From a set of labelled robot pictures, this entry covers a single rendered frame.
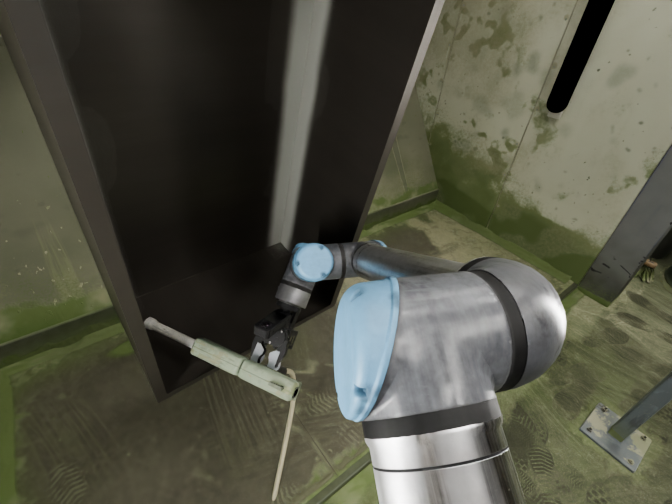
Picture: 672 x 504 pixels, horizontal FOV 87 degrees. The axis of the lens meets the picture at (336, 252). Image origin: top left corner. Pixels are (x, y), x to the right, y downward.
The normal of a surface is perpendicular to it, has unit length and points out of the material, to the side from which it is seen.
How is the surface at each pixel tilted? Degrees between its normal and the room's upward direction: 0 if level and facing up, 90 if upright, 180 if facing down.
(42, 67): 102
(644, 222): 90
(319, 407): 0
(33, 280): 57
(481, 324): 33
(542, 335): 50
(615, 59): 90
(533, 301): 23
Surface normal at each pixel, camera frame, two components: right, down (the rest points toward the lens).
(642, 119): -0.79, 0.32
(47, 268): 0.55, 0.00
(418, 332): 0.17, -0.35
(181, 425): 0.07, -0.79
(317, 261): 0.14, -0.09
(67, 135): 0.61, 0.66
